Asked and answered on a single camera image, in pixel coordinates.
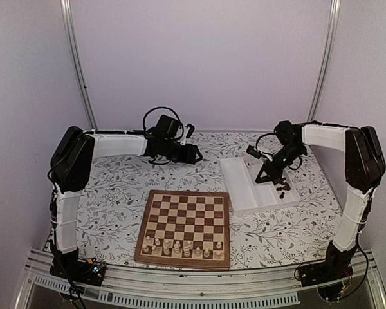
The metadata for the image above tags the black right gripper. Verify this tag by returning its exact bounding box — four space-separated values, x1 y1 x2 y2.
256 144 305 184

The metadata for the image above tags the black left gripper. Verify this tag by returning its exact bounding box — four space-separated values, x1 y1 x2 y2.
162 139 203 164

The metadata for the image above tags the white plastic divided tray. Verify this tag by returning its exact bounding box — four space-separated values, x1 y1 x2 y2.
219 156 301 216

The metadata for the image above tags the wooden chess board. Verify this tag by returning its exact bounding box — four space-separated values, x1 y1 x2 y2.
134 190 231 270

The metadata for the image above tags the light chess piece bishop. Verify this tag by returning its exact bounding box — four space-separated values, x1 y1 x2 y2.
194 247 202 257

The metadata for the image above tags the light chess king piece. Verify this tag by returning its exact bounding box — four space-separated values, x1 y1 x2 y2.
172 247 181 258

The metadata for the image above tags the light chess queen piece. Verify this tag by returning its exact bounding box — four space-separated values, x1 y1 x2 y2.
183 246 190 257

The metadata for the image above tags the light chess knight piece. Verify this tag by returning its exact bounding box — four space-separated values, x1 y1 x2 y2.
151 245 158 254

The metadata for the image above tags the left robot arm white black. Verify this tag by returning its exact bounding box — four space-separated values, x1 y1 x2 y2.
48 115 203 279

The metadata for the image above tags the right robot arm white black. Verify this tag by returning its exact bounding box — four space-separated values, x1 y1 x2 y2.
255 120 386 281

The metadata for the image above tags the pile of dark chess pieces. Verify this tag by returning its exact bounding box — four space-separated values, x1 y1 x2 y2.
273 178 291 200

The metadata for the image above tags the floral patterned table mat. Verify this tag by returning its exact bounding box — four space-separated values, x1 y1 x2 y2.
43 130 353 270

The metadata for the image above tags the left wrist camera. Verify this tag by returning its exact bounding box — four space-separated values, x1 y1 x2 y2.
179 124 195 145

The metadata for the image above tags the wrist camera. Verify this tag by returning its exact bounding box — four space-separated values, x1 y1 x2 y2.
179 124 195 145
246 145 273 160

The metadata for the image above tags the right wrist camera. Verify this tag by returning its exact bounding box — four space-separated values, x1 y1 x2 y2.
246 145 273 160

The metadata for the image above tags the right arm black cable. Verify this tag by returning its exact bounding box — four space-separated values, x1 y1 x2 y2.
254 131 277 152

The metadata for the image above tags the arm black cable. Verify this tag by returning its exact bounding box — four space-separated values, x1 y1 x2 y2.
142 106 184 133
254 131 277 152

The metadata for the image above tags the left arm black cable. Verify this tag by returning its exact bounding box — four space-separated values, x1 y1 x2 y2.
142 106 184 133

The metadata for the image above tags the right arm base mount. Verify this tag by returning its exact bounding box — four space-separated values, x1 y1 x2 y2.
293 261 353 303

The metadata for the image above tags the front aluminium rail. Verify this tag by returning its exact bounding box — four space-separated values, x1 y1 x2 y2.
12 249 386 308

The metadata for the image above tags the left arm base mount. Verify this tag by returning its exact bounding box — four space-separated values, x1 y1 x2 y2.
50 247 106 286

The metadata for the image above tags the right aluminium frame post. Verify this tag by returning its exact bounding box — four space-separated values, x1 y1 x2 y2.
307 0 341 122

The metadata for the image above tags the aluminium frame post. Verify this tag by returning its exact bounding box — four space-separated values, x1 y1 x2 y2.
307 0 341 122
60 0 98 130

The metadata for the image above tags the left aluminium frame post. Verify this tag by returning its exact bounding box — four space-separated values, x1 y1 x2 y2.
60 0 98 130

